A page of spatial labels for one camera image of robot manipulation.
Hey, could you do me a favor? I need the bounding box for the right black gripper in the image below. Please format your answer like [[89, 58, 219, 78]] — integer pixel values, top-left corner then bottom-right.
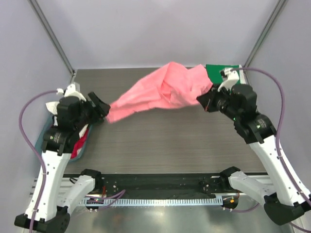
[[196, 83, 238, 119]]

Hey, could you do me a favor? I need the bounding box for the pink t-shirt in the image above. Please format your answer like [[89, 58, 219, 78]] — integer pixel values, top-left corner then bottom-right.
[[106, 62, 212, 123]]

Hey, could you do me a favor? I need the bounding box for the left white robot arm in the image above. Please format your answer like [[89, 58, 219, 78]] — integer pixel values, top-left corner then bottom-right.
[[14, 91, 110, 233]]

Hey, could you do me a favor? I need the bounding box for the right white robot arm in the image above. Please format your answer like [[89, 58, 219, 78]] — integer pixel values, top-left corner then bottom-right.
[[197, 84, 311, 225]]

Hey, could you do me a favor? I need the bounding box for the folded green t-shirt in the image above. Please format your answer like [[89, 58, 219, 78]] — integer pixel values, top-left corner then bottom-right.
[[206, 64, 240, 84]]

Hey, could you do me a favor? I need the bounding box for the folded white t-shirt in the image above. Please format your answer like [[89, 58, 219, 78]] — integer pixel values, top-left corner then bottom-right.
[[239, 69, 249, 84]]

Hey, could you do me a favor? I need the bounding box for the white t-shirt in basket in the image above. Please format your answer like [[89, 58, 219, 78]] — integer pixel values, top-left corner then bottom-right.
[[46, 101, 59, 126]]

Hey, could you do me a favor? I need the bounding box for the red t-shirt in basket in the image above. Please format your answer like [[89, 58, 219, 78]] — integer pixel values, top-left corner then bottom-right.
[[70, 128, 89, 160]]

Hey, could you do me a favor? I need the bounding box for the blue laundry basket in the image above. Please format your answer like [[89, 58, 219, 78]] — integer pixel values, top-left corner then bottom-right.
[[35, 114, 93, 163]]

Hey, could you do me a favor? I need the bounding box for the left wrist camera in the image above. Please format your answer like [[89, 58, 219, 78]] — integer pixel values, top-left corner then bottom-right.
[[57, 82, 86, 101]]

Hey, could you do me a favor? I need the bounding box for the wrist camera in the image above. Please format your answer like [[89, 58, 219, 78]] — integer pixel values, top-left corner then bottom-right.
[[57, 82, 86, 101], [218, 67, 240, 92]]

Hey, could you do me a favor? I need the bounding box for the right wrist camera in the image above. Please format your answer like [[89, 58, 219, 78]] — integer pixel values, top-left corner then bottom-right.
[[218, 67, 240, 92]]

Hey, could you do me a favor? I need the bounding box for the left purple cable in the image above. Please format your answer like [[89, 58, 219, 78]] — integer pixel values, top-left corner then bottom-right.
[[18, 90, 126, 232]]

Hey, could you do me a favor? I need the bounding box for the purple cable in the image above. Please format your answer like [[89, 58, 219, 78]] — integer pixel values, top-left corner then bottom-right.
[[222, 67, 311, 232], [18, 90, 126, 232]]

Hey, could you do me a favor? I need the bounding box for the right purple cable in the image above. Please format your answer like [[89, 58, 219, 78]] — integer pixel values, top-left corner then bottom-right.
[[222, 67, 311, 232]]

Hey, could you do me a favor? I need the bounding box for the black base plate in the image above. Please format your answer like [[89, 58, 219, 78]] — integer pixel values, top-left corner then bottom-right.
[[91, 173, 238, 200]]

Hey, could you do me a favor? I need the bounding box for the slotted white cable duct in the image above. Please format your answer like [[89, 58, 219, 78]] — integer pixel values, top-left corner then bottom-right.
[[78, 196, 223, 208]]

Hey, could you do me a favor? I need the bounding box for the left aluminium frame post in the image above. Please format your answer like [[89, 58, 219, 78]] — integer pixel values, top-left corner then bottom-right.
[[28, 0, 75, 76]]

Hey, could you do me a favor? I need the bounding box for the aluminium frame post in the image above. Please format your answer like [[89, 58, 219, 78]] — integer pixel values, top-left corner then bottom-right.
[[244, 0, 288, 67], [28, 0, 75, 76]]

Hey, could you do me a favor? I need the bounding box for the right aluminium frame post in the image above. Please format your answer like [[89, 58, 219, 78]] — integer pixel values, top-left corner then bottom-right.
[[244, 0, 288, 67]]

